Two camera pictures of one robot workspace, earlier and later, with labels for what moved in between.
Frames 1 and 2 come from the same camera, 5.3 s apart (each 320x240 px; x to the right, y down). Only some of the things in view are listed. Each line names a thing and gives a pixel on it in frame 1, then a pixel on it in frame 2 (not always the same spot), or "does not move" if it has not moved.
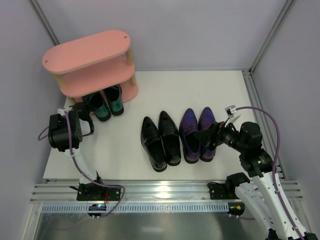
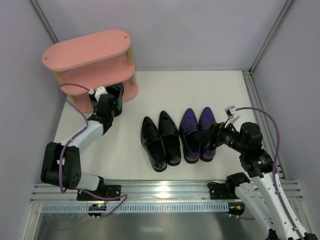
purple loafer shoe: x=190 y=144 does not move
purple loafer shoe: x=207 y=119 does not move
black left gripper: x=83 y=110 to x=116 y=100
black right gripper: x=215 y=134 does not move
